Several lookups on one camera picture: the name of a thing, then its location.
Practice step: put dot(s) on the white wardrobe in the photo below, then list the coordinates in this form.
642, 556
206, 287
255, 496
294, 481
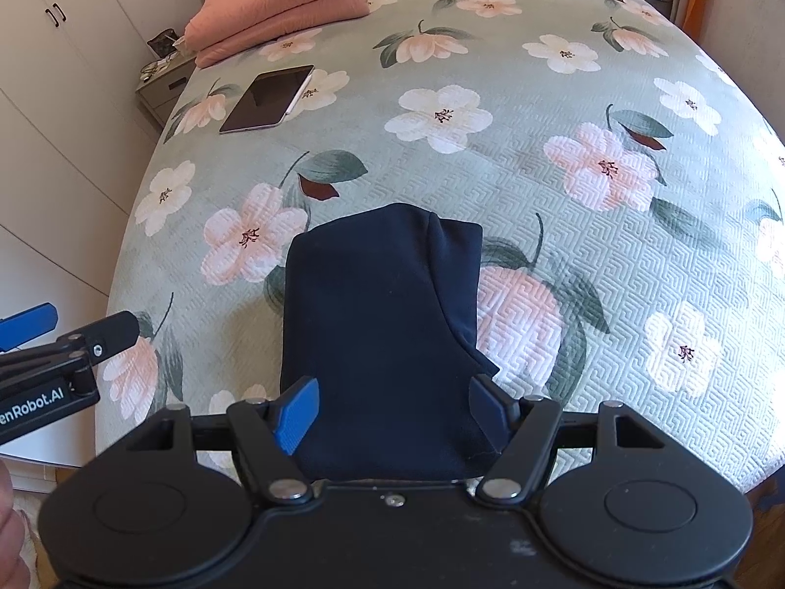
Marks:
55, 135

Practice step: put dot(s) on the dark tablet with cover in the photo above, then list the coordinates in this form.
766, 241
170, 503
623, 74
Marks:
267, 99

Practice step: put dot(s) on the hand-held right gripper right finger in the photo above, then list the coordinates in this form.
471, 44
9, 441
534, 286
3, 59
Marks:
488, 411

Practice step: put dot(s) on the small picture frame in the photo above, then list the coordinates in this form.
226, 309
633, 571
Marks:
164, 43

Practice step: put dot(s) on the floral green bedspread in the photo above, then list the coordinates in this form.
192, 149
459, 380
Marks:
490, 135

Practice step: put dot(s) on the grey nightstand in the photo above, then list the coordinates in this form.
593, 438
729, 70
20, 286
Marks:
164, 89

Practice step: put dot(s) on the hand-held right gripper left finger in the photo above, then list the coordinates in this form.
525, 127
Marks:
298, 418

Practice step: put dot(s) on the navy blue hoodie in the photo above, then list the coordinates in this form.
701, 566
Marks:
380, 319

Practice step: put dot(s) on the folded pink blanket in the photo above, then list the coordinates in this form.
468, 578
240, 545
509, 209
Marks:
276, 6

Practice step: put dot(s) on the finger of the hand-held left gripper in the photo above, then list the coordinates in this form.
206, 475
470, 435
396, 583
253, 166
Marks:
30, 323
109, 331

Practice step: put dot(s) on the person's left hand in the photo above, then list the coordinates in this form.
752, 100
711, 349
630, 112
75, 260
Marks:
8, 521

